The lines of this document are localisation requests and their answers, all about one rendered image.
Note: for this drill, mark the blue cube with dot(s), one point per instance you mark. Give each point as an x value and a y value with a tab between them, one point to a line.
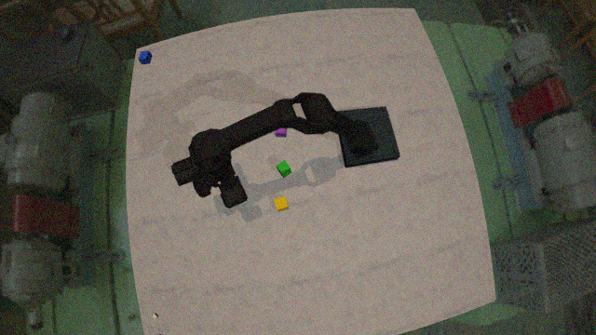
145	57

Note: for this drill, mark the yellow block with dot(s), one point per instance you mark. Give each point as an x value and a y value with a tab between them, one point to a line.
281	203

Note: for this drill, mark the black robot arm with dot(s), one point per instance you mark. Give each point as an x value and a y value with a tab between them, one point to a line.
209	150

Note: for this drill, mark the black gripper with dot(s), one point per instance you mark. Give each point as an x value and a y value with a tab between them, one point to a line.
230	187

